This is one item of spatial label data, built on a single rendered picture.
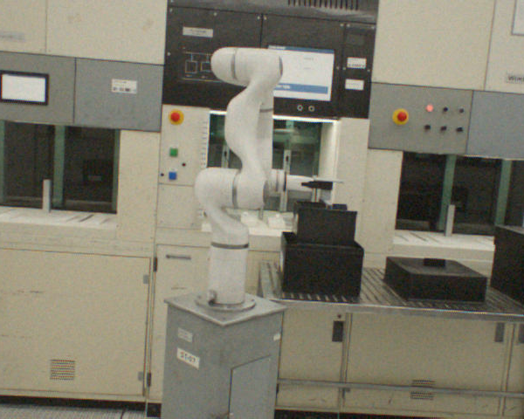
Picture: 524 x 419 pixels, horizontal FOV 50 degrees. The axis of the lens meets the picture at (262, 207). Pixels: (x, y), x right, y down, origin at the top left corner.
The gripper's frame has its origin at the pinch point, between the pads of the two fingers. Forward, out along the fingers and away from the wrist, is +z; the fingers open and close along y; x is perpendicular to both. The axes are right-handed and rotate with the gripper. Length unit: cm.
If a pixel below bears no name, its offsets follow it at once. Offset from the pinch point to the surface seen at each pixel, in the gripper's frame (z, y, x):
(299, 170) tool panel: 2, -129, -1
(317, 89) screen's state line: -2, -39, 38
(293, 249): -11.2, 13.7, -22.1
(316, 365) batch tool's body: 9, -39, -85
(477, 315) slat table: 51, 22, -39
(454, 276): 46, 13, -28
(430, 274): 37.4, 13.6, -27.6
